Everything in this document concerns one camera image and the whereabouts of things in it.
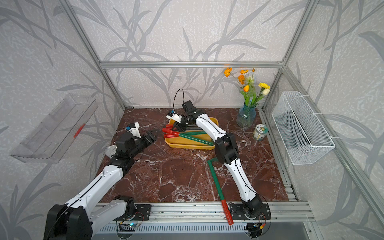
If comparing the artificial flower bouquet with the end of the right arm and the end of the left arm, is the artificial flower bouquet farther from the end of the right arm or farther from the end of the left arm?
the end of the left arm

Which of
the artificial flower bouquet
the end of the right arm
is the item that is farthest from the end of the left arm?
the artificial flower bouquet

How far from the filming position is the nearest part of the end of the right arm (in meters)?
0.76

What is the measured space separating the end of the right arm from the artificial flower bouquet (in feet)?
1.09

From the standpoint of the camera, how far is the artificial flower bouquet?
0.93 metres
